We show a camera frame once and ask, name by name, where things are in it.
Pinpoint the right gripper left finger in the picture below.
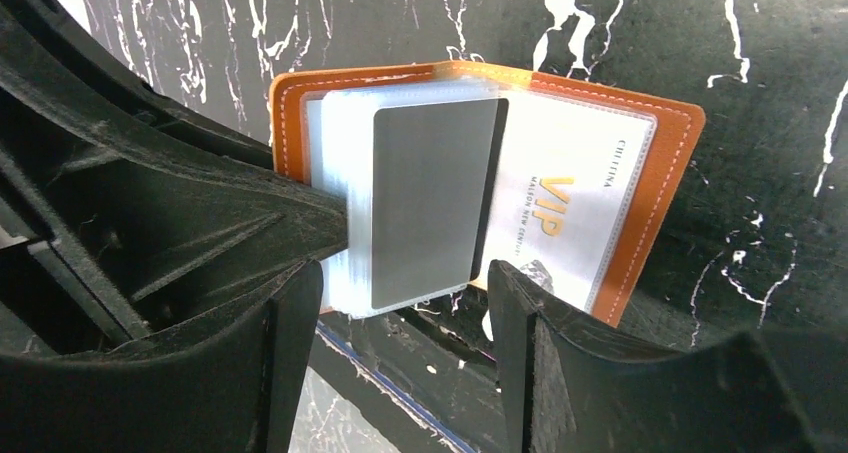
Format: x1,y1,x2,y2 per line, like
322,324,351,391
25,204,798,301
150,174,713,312
1,260,323,452

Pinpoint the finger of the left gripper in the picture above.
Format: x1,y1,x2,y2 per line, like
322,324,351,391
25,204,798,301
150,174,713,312
1,0,346,353

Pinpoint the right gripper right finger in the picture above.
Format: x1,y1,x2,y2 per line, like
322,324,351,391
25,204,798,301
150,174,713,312
488,260,847,452

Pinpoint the brown leather card holder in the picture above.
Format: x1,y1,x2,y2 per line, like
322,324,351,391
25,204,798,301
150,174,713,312
269,60,705,326

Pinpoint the dark grey credit card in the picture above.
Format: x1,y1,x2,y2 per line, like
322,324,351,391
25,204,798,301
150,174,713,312
371,98,508,309

